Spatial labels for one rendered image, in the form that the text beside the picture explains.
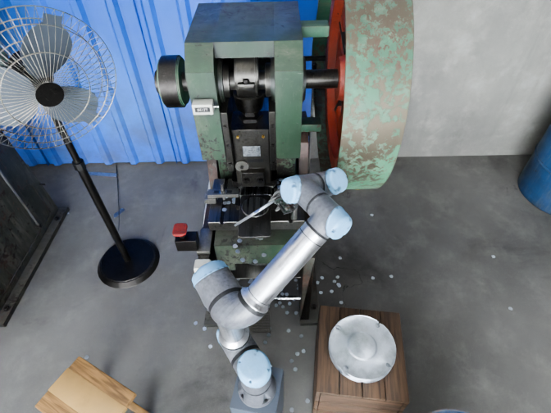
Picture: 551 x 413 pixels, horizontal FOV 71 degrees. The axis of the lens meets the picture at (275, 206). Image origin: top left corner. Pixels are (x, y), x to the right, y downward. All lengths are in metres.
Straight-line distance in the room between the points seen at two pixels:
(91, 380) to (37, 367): 0.60
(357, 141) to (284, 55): 0.39
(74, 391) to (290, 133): 1.41
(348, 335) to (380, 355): 0.15
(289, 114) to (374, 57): 0.42
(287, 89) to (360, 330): 1.11
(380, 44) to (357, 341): 1.23
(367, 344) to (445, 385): 0.60
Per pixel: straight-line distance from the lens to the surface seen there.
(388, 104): 1.14
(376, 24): 1.15
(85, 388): 1.98
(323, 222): 0.98
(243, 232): 1.64
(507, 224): 3.09
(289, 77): 1.34
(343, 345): 1.82
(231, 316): 1.09
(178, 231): 1.72
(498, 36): 3.04
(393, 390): 1.83
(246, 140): 1.54
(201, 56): 1.37
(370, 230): 2.72
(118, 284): 2.58
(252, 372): 1.46
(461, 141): 3.44
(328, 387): 1.79
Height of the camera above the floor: 2.04
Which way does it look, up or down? 47 degrees down
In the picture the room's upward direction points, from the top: 2 degrees counter-clockwise
